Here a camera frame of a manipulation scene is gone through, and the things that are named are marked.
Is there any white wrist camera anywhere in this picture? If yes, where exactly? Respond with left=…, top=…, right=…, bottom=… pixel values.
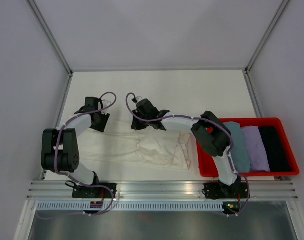
left=101, top=99, right=111, bottom=111
left=132, top=96, right=143, bottom=104

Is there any aluminium frame post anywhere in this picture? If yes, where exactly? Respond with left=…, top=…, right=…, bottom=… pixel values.
left=26, top=0, right=73, bottom=77
left=244, top=0, right=291, bottom=75

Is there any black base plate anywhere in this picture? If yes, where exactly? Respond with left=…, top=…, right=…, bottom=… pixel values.
left=65, top=180, right=117, bottom=199
left=202, top=182, right=249, bottom=200

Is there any white t shirt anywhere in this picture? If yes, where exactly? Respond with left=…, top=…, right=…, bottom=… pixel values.
left=77, top=121, right=191, bottom=171

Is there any aluminium mounting rail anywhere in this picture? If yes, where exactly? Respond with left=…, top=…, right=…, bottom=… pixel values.
left=26, top=180, right=298, bottom=201

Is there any right aluminium frame post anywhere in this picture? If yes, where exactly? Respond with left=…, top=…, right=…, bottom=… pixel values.
left=244, top=0, right=291, bottom=75

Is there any white slotted cable duct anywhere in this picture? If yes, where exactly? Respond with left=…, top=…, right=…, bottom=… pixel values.
left=37, top=201, right=223, bottom=212

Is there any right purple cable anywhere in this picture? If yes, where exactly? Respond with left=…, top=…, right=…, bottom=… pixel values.
left=125, top=92, right=250, bottom=218

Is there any lilac rolled t shirt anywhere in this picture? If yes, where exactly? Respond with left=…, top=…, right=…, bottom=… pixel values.
left=241, top=126, right=270, bottom=172

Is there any left aluminium frame post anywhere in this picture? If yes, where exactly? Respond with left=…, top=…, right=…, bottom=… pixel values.
left=26, top=0, right=73, bottom=77

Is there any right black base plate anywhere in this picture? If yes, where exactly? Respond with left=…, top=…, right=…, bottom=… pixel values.
left=202, top=182, right=249, bottom=200

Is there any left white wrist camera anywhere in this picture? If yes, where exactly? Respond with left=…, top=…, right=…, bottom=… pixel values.
left=101, top=99, right=111, bottom=111

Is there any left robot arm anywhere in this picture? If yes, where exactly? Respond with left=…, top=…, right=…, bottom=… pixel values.
left=41, top=97, right=111, bottom=198

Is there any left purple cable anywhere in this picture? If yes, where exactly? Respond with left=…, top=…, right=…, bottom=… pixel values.
left=36, top=91, right=117, bottom=221

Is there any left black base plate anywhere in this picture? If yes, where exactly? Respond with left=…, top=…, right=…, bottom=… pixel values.
left=65, top=180, right=117, bottom=199

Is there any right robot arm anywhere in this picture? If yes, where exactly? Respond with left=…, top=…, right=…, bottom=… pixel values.
left=131, top=96, right=240, bottom=198

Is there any purple cable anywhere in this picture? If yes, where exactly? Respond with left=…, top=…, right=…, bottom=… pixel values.
left=36, top=91, right=117, bottom=221
left=125, top=92, right=250, bottom=218

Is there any grey-blue rolled t shirt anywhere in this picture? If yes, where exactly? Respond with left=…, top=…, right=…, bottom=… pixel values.
left=224, top=121, right=250, bottom=173

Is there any black rolled t shirt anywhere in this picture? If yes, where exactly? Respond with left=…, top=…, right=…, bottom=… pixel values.
left=259, top=126, right=292, bottom=172

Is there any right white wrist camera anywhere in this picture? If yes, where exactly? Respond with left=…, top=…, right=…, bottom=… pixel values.
left=132, top=96, right=143, bottom=104

